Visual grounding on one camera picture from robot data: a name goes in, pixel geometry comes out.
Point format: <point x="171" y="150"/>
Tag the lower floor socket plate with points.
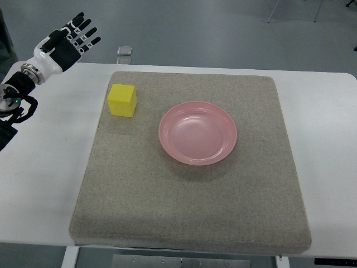
<point x="124" y="60"/>

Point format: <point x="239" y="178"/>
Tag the pink plate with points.
<point x="197" y="133"/>

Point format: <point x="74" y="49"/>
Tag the upper floor socket plate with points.
<point x="124" y="51"/>

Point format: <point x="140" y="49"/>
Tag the metal table base plate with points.
<point x="127" y="261"/>

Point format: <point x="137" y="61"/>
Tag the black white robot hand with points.
<point x="64" y="46"/>

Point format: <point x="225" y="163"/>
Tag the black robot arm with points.
<point x="16" y="103"/>

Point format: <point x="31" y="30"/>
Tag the floor socket plate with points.
<point x="124" y="51"/>
<point x="124" y="60"/>

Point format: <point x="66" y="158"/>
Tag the yellow foam block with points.
<point x="122" y="100"/>

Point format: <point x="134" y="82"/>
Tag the black table control panel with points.
<point x="335" y="262"/>

